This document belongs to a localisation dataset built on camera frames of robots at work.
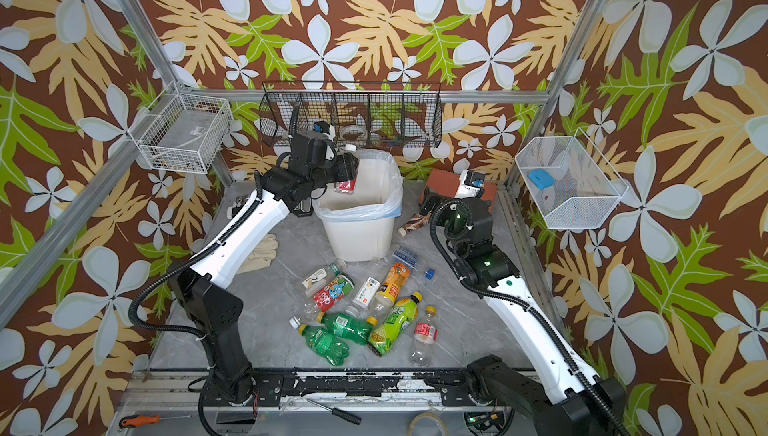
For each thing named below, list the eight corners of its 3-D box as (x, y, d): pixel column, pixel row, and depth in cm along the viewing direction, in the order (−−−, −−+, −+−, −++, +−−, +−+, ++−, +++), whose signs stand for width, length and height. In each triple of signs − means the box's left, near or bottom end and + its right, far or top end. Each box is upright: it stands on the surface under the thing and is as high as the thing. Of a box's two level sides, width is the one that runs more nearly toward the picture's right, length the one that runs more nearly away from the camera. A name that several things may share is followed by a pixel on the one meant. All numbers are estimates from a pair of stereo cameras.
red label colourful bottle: (314, 324, 86) (311, 318, 82) (304, 310, 89) (300, 303, 84) (356, 289, 93) (355, 282, 89) (345, 277, 95) (343, 270, 91)
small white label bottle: (347, 312, 88) (346, 307, 85) (369, 281, 94) (368, 275, 91) (360, 321, 86) (359, 316, 83) (381, 288, 93) (381, 282, 89)
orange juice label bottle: (368, 311, 87) (368, 306, 84) (395, 264, 96) (395, 259, 94) (386, 320, 85) (386, 316, 82) (411, 272, 95) (412, 267, 92)
